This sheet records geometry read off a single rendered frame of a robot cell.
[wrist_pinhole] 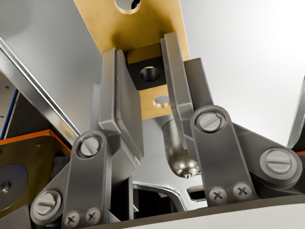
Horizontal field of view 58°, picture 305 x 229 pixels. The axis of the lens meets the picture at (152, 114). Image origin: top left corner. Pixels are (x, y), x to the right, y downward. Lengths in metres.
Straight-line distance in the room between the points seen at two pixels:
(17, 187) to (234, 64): 0.24
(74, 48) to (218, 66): 0.10
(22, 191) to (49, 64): 0.16
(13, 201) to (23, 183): 0.02
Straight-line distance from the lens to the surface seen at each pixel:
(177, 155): 0.23
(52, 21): 0.18
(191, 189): 0.41
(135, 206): 0.46
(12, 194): 0.33
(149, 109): 0.15
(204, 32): 0.18
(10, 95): 0.70
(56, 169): 0.33
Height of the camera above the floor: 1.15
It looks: 39 degrees down
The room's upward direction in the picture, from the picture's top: 174 degrees clockwise
